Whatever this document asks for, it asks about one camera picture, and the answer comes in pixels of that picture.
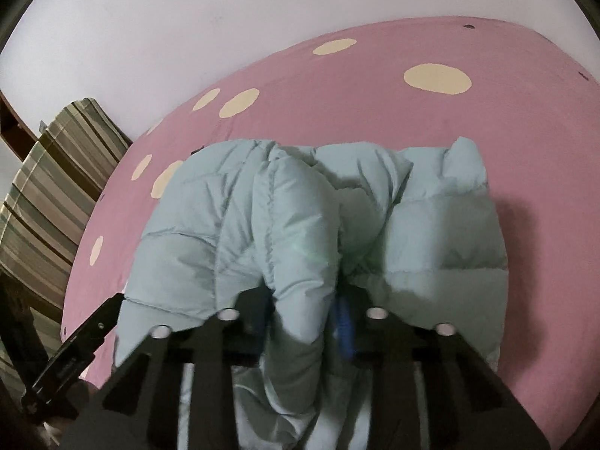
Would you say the pink polka dot bed sheet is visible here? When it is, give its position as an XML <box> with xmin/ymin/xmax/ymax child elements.
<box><xmin>61</xmin><ymin>16</ymin><xmax>600</xmax><ymax>432</ymax></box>

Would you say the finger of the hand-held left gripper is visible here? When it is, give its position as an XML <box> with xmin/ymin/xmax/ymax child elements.
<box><xmin>69</xmin><ymin>292</ymin><xmax>127</xmax><ymax>341</ymax></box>

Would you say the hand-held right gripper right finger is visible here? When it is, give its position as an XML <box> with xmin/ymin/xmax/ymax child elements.
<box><xmin>334</xmin><ymin>291</ymin><xmax>545</xmax><ymax>450</ymax></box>

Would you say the brown wooden shelf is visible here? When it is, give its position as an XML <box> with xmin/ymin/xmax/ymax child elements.
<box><xmin>0</xmin><ymin>90</ymin><xmax>39</xmax><ymax>166</ymax></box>

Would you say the light green puffer jacket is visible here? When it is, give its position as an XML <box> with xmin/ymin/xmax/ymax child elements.
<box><xmin>114</xmin><ymin>137</ymin><xmax>510</xmax><ymax>450</ymax></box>

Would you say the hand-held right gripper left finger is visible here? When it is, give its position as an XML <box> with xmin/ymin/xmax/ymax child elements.
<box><xmin>66</xmin><ymin>287</ymin><xmax>276</xmax><ymax>450</ymax></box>

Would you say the striped green cushion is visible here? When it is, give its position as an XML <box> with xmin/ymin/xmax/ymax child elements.
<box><xmin>0</xmin><ymin>98</ymin><xmax>134</xmax><ymax>385</ymax></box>

